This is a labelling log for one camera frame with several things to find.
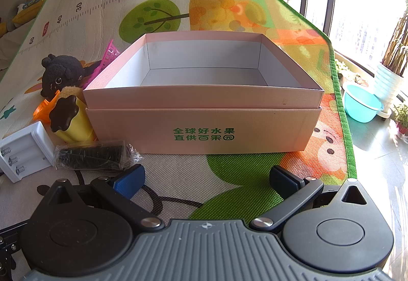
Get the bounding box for white battery holder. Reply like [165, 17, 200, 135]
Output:
[0, 121, 59, 184]

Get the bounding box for beige sofa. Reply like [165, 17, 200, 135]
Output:
[0, 0, 52, 78]

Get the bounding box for orange plastic toy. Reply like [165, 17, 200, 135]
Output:
[33, 91, 61, 124]

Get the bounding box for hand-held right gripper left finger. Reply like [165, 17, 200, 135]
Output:
[40, 164, 162, 232]

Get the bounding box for white ribbed plant pot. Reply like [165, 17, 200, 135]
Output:
[374, 63, 406, 110]

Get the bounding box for pink cardboard box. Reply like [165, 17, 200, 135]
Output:
[83, 33, 325, 154]

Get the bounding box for cartoon printed play mat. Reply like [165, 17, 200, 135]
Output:
[0, 0, 357, 227]

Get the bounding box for black plush toy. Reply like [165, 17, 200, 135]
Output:
[41, 53, 103, 98]

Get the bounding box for teal plastic basin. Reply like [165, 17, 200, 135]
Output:
[343, 84, 385, 123]

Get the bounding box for yellow pudding toy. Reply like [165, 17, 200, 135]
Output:
[49, 95, 96, 143]

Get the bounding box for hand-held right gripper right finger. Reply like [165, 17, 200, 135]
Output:
[250, 165, 374, 232]

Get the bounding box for pink plastic basket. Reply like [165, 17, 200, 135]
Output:
[83, 40, 122, 89]

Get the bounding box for tall potted plant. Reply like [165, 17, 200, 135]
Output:
[381, 0, 408, 78]

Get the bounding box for tan fuzzy plush piece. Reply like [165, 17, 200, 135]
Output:
[59, 86, 80, 100]

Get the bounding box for small plant in red pot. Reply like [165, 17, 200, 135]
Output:
[393, 104, 408, 143]

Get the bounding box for small potted plants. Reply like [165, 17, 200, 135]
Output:
[335, 58, 370, 87]

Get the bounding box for yellow cushion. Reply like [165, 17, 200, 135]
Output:
[12, 2, 42, 25]

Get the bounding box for black item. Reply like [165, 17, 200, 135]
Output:
[53, 139, 144, 173]

